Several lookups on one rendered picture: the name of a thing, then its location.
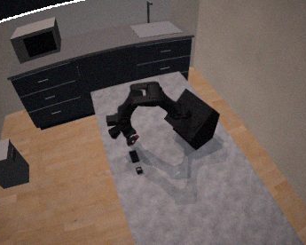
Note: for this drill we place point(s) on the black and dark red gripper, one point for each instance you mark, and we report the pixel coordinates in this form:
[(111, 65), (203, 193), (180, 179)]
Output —
[(131, 132)]

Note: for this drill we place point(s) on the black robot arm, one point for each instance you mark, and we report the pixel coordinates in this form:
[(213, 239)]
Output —
[(154, 97)]

